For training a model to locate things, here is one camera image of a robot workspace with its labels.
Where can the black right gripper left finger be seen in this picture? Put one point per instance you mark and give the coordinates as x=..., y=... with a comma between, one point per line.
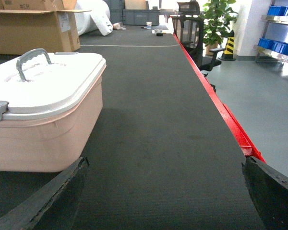
x=52, y=207

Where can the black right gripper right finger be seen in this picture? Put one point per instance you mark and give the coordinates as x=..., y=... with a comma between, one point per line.
x=268, y=189

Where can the pink plastic storage box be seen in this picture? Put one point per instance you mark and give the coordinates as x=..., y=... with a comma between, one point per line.
x=50, y=144

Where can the white box lid grey handle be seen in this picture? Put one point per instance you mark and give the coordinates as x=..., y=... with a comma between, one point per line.
x=47, y=85

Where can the brown cardboard box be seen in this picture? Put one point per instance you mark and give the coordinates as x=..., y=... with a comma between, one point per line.
x=30, y=24

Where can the yellow black striped bollard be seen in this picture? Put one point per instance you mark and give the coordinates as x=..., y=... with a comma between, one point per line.
x=228, y=54

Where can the green potted plant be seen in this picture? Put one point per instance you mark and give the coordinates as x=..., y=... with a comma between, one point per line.
x=217, y=15

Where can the black office chair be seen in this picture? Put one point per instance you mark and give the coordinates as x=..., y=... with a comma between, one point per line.
x=188, y=26

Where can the grey plastic crate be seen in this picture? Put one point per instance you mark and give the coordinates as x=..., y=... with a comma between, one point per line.
x=135, y=17

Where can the white paper cup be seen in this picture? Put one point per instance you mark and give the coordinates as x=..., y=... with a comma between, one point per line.
x=149, y=25

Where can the red metal table frame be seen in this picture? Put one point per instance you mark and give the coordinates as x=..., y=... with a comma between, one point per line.
x=245, y=143

